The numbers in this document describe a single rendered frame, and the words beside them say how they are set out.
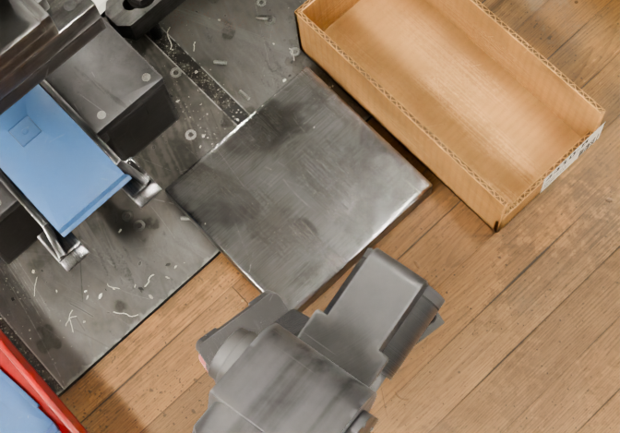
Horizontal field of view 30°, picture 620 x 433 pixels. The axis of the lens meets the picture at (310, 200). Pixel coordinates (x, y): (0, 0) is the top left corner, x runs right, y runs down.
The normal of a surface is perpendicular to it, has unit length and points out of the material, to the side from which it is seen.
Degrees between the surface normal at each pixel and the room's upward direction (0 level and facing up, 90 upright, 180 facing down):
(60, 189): 0
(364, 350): 8
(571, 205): 0
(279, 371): 17
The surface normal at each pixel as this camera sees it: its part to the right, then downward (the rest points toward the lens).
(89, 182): -0.07, -0.34
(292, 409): 0.11, -0.55
